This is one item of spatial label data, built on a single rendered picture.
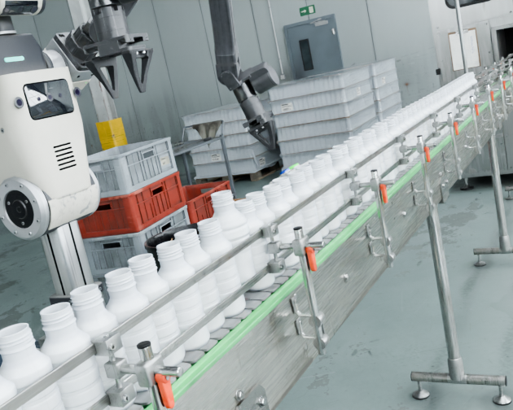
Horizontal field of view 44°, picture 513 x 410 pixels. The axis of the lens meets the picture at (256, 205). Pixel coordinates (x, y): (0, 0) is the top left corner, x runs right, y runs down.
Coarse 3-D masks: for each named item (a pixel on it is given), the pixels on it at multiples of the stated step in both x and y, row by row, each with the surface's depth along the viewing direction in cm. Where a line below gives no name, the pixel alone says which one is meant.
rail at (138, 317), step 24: (480, 96) 323; (360, 192) 161; (288, 216) 125; (216, 264) 101; (240, 288) 107; (144, 312) 85; (216, 312) 100; (72, 360) 74; (48, 384) 70; (0, 408) 65; (96, 408) 76
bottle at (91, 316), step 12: (84, 288) 83; (96, 288) 81; (72, 300) 81; (84, 300) 80; (96, 300) 81; (84, 312) 81; (96, 312) 81; (108, 312) 83; (84, 324) 80; (96, 324) 80; (108, 324) 81; (96, 336) 80; (96, 360) 81; (108, 384) 81; (120, 408) 82
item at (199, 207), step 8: (200, 184) 480; (208, 184) 477; (216, 184) 474; (224, 184) 461; (184, 192) 485; (192, 192) 485; (200, 192) 482; (208, 192) 441; (192, 200) 421; (200, 200) 432; (208, 200) 481; (192, 208) 421; (200, 208) 431; (208, 208) 440; (192, 216) 421; (200, 216) 430; (208, 216) 440
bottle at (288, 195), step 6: (276, 180) 134; (282, 180) 130; (288, 180) 131; (282, 186) 131; (288, 186) 131; (282, 192) 131; (288, 192) 131; (288, 198) 131; (294, 198) 131; (294, 204) 131; (300, 210) 133; (294, 216) 131; (300, 216) 132; (294, 222) 131; (300, 222) 132
